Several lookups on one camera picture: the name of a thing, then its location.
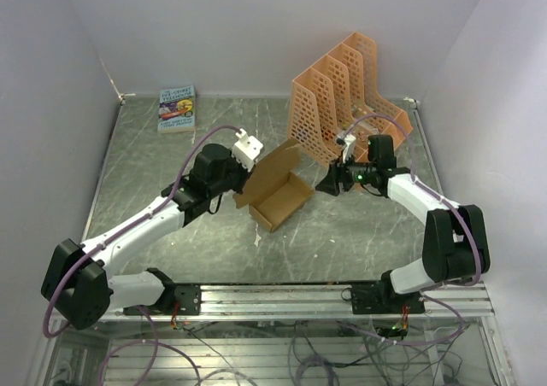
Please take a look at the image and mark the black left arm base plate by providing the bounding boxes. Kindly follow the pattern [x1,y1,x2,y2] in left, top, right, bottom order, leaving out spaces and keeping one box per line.
[174,284,202,316]

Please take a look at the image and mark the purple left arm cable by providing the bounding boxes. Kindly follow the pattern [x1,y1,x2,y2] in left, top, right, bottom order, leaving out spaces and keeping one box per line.
[42,125,244,386]

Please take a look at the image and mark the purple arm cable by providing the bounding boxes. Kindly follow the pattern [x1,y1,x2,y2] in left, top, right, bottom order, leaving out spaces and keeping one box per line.
[42,125,244,386]
[339,113,491,347]

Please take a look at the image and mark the brown cardboard box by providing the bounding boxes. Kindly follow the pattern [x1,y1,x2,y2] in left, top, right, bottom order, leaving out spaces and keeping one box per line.
[233,138,314,232]

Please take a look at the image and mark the aluminium mounting rail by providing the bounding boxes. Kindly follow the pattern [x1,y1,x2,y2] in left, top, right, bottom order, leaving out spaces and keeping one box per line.
[106,281,496,319]

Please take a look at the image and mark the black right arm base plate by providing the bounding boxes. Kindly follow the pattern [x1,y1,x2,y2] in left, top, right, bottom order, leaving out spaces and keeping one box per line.
[341,280,425,315]

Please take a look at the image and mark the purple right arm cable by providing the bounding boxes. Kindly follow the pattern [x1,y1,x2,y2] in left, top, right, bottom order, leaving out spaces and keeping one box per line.
[339,113,491,347]

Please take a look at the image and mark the peach plastic file organizer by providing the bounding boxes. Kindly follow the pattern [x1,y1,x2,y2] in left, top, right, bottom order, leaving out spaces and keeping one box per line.
[287,32,413,167]

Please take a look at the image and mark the blue paperback book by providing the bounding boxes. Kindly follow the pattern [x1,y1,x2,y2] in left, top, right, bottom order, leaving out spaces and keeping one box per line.
[157,85,196,133]

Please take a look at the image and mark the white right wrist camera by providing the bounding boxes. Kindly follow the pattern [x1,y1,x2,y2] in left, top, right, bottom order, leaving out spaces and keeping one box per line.
[336,133,356,163]

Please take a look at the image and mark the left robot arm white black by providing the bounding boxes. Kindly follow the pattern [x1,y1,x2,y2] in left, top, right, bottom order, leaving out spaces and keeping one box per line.
[41,137,263,330]

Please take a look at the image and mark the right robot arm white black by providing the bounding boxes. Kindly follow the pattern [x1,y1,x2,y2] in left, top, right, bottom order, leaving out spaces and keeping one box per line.
[315,135,491,314]

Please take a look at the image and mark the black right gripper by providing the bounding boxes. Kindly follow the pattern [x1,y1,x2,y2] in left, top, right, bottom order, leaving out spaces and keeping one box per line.
[315,149,376,196]

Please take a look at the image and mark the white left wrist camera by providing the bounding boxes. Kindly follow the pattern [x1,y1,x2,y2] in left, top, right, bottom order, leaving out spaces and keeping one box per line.
[232,128,263,173]

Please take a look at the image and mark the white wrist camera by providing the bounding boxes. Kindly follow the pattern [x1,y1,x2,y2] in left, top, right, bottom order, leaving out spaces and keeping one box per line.
[232,128,263,173]
[336,133,356,163]

